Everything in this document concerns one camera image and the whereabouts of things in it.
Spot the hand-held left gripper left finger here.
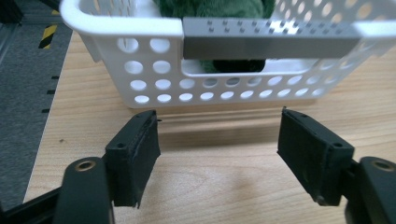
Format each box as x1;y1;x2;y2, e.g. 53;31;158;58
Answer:
104;109;162;209

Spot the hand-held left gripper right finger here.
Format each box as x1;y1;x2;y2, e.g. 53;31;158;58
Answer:
276;106;356;207

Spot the white perforated plastic basket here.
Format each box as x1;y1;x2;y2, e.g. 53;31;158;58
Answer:
59;0;396;109

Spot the yellow black hazard tape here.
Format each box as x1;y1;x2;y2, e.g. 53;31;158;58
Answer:
37;23;59;50

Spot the green plush toy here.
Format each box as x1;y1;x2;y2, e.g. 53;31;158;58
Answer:
152;0;276;74

